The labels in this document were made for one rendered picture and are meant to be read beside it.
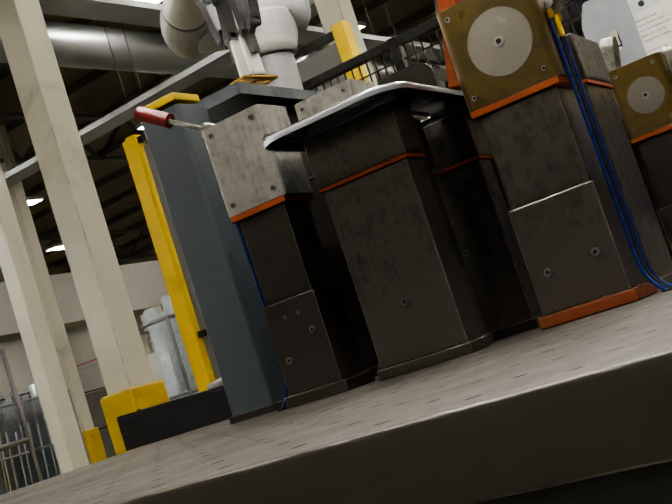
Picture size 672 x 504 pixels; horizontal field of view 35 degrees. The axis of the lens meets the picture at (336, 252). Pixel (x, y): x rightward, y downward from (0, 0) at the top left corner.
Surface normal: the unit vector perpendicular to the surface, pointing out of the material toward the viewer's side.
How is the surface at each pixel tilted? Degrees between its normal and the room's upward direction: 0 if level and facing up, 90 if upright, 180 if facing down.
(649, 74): 90
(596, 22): 90
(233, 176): 90
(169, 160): 90
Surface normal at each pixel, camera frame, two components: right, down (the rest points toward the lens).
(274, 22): 0.31, -0.08
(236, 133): -0.49, 0.07
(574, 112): 0.81, -0.32
